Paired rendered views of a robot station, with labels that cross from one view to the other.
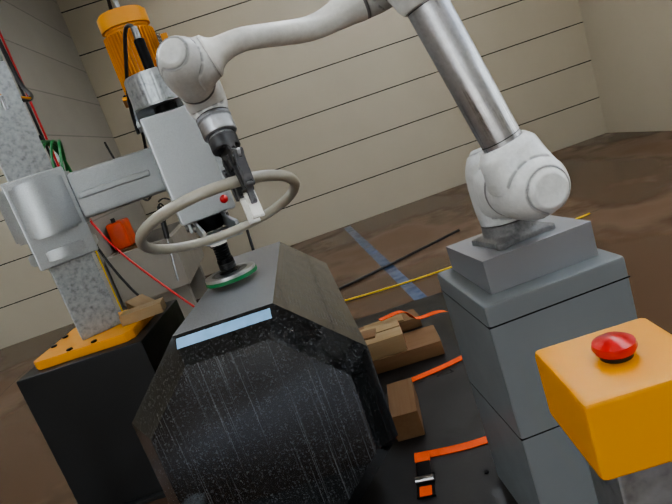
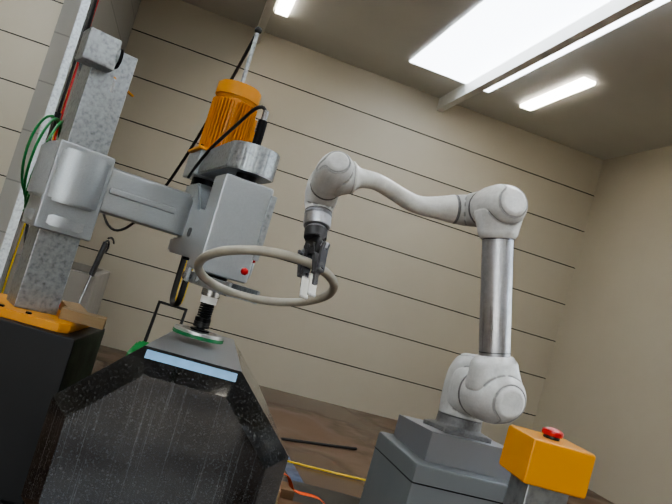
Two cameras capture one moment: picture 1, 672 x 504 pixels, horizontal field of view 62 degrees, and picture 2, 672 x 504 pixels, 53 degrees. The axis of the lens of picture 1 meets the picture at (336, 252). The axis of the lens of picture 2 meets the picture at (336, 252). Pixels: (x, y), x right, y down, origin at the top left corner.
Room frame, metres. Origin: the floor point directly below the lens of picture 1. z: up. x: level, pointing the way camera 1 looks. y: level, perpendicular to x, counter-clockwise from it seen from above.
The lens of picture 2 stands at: (-0.68, 0.45, 1.21)
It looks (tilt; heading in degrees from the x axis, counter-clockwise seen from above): 4 degrees up; 351
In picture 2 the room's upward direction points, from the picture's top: 16 degrees clockwise
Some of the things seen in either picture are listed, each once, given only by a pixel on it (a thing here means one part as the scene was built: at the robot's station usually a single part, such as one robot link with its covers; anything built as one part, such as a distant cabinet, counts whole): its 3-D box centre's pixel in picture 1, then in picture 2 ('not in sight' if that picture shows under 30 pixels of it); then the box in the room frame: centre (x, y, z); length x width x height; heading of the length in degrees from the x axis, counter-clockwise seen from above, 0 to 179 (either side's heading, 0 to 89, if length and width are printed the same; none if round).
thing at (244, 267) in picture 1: (230, 272); (199, 332); (2.25, 0.44, 0.92); 0.21 x 0.21 x 0.01
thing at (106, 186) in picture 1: (88, 193); (113, 192); (2.74, 1.02, 1.41); 0.74 x 0.34 x 0.25; 109
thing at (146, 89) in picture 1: (159, 105); (229, 170); (2.59, 0.52, 1.66); 0.96 x 0.25 x 0.17; 14
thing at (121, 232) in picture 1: (122, 232); not in sight; (5.46, 1.88, 1.00); 0.50 x 0.22 x 0.33; 4
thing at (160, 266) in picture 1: (168, 275); (53, 310); (5.59, 1.68, 0.43); 1.30 x 0.62 x 0.86; 4
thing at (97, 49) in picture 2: not in sight; (100, 51); (2.53, 1.23, 2.00); 0.20 x 0.18 x 0.15; 87
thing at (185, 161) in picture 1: (188, 168); (225, 231); (2.33, 0.46, 1.37); 0.36 x 0.22 x 0.45; 14
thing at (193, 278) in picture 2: (213, 225); (220, 286); (2.15, 0.41, 1.13); 0.69 x 0.19 x 0.05; 14
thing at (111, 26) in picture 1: (139, 54); (232, 124); (2.90, 0.58, 1.95); 0.31 x 0.28 x 0.40; 104
